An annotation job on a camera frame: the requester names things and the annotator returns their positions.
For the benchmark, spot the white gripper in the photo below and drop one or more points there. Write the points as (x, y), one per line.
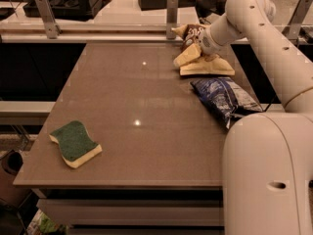
(207, 43)

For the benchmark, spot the brown chip bag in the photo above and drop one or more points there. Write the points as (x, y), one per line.
(205, 64)

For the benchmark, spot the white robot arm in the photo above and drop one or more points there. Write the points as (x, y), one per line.
(267, 157)

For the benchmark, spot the blue chip bag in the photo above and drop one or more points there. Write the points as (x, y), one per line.
(225, 98)

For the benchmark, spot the green yellow sponge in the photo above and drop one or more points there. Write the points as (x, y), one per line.
(75, 144)

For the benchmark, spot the black tray on counter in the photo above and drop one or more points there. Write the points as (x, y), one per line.
(77, 10)

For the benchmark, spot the white table drawer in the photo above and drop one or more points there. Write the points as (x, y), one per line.
(133, 212)

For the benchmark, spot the brown bin on floor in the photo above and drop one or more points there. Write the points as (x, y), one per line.
(11, 196)

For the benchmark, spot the middle metal rail bracket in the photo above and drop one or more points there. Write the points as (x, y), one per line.
(171, 18)

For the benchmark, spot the metal rail bracket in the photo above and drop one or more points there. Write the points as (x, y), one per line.
(52, 29)
(171, 18)

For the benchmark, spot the left metal rail bracket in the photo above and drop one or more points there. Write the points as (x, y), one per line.
(52, 29)

